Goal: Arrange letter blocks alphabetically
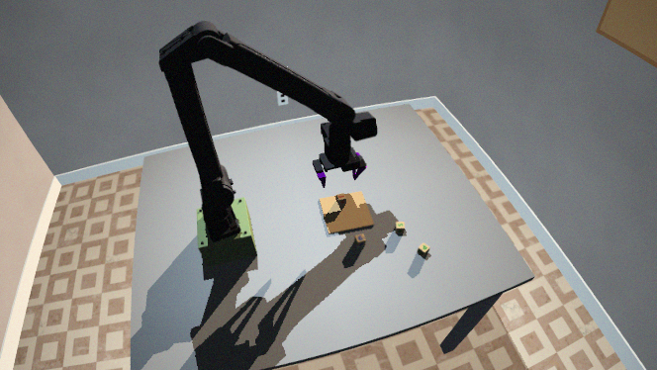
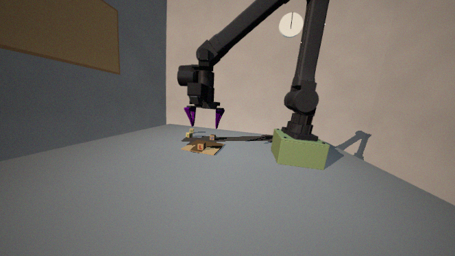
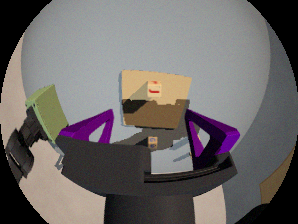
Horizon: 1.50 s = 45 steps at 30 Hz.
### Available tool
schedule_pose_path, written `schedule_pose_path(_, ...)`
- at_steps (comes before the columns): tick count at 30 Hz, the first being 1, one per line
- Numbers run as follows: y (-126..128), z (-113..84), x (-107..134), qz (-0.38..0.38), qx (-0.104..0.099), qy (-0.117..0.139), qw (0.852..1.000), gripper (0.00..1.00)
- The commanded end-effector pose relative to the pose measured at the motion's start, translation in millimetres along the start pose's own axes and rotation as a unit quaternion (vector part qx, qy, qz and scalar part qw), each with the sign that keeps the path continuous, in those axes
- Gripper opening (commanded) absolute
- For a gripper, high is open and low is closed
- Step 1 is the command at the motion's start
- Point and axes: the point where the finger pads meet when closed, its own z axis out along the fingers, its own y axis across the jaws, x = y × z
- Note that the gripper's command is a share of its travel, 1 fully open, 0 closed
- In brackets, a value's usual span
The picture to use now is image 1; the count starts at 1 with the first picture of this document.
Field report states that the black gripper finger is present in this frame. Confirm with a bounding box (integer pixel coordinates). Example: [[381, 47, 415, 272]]
[[316, 172, 326, 188], [352, 167, 366, 180]]

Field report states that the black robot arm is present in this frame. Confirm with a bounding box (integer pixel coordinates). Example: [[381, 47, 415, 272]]
[[159, 21, 378, 242]]

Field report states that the tan flat mat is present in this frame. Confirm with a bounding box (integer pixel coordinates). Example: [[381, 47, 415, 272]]
[[320, 191, 374, 234]]

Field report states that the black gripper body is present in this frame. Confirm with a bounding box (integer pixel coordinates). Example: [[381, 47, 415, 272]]
[[313, 145, 366, 173]]

